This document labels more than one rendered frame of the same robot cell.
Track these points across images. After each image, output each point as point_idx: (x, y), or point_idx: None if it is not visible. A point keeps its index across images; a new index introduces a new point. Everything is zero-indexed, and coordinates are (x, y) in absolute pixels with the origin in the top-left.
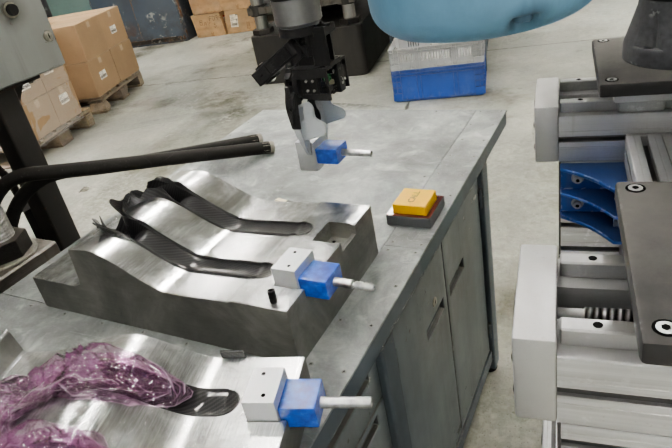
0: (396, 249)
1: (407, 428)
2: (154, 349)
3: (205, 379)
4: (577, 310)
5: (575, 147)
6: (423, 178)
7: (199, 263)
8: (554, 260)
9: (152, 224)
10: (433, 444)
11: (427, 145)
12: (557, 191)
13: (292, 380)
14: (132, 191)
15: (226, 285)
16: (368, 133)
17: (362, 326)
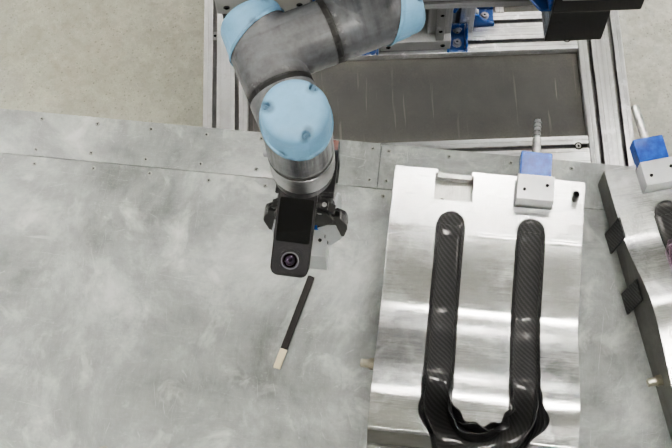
0: (384, 172)
1: None
2: (655, 279)
3: (651, 239)
4: None
5: None
6: (214, 180)
7: (519, 319)
8: None
9: (503, 379)
10: None
11: (106, 197)
12: None
13: (641, 159)
14: (469, 423)
15: (557, 260)
16: (44, 304)
17: (513, 170)
